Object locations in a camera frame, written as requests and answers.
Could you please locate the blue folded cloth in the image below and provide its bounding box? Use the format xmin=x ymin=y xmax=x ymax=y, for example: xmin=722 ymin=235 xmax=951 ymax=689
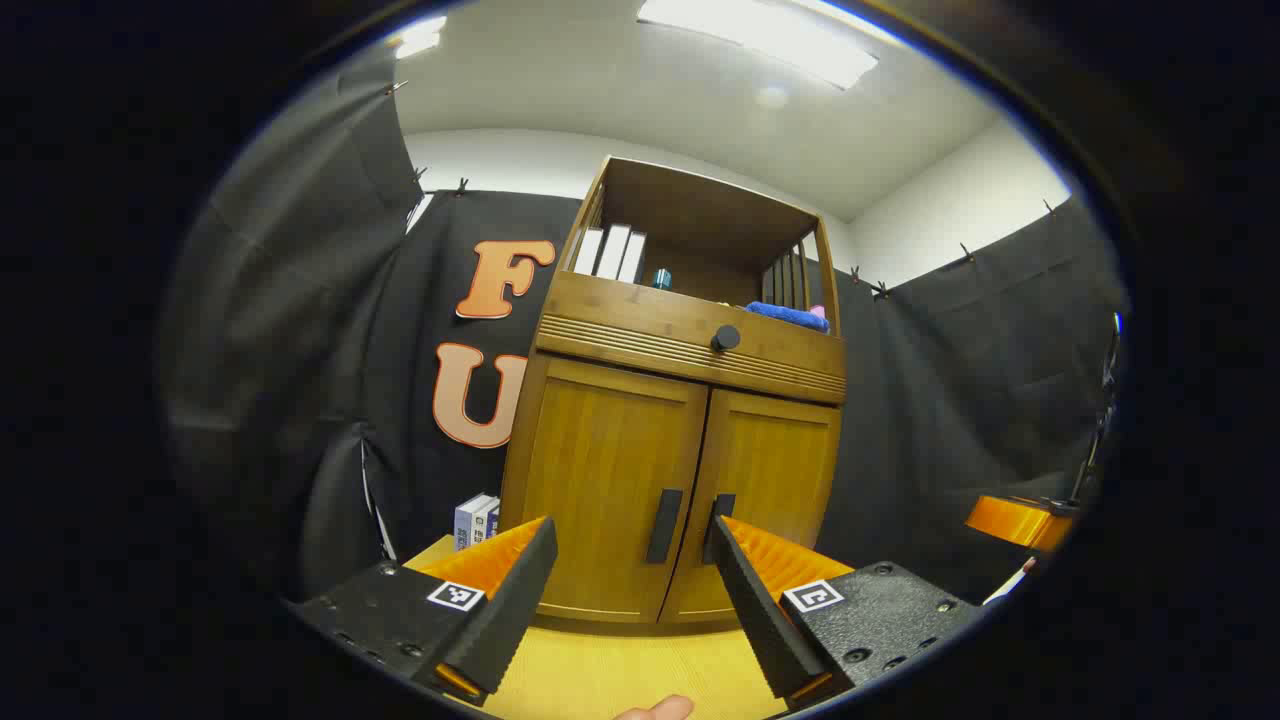
xmin=745 ymin=300 xmax=832 ymax=335

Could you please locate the wooden drawer with black knob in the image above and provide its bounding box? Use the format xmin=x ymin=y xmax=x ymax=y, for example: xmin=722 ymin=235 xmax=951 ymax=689
xmin=535 ymin=270 xmax=849 ymax=406

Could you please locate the wooden double-door shoe cabinet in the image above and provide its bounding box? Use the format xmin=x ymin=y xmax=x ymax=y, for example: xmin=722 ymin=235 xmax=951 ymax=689
xmin=497 ymin=155 xmax=849 ymax=628

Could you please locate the small ceiling light panel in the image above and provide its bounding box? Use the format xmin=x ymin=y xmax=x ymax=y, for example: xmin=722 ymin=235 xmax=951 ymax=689
xmin=393 ymin=15 xmax=448 ymax=59

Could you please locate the large ceiling light panel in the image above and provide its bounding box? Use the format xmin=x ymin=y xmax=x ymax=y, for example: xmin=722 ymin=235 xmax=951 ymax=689
xmin=637 ymin=0 xmax=879 ymax=90

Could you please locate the wooden shoe cabinet door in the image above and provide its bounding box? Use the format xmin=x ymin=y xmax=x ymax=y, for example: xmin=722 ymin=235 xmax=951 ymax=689
xmin=660 ymin=385 xmax=843 ymax=626
xmin=518 ymin=355 xmax=711 ymax=623

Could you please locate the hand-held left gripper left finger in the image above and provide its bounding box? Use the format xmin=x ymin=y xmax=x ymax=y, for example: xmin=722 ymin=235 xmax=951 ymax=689
xmin=290 ymin=515 xmax=559 ymax=706

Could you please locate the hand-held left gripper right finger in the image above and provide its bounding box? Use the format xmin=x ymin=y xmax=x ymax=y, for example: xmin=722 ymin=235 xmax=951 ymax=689
xmin=712 ymin=515 xmax=986 ymax=711

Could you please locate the black backdrop cloth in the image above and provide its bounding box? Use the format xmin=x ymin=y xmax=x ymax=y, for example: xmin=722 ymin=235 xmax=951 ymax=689
xmin=160 ymin=45 xmax=1131 ymax=603

